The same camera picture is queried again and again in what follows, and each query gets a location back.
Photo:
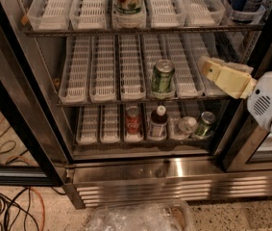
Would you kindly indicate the red coca-cola can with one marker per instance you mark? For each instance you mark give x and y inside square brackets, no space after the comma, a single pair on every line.
[132,119]

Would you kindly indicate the clear plastic bin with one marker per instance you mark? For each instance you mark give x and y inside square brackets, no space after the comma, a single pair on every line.
[168,215]

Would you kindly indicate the stainless steel fridge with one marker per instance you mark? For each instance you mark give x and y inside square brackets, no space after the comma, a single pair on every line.
[217,169]

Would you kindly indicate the wire shelf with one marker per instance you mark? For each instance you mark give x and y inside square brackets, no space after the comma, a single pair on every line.
[143,31]
[147,100]
[145,142]

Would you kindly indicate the dark drink bottle white cap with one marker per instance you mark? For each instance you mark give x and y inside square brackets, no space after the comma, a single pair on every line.
[158,121]

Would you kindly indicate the green soda can middle shelf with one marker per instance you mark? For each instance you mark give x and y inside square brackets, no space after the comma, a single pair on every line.
[163,72]

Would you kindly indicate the green soda can shelf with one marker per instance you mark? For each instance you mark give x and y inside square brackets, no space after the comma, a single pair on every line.
[163,72]
[205,122]

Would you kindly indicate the middle wire shelf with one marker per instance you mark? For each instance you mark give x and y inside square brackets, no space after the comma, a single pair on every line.
[147,100]

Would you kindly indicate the bottom wire shelf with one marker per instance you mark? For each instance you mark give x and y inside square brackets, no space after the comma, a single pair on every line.
[145,142]

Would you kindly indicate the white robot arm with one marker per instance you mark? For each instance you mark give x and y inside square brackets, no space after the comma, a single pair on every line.
[241,85]

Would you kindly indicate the open glass fridge door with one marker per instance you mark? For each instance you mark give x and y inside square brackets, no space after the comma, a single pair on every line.
[29,98]

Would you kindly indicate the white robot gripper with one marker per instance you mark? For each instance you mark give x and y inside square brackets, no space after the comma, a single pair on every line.
[267,96]

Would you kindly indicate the green soda can bottom shelf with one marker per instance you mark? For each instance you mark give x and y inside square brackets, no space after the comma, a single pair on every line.
[205,122]

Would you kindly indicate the top wire shelf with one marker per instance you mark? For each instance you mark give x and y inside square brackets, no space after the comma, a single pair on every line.
[143,31]

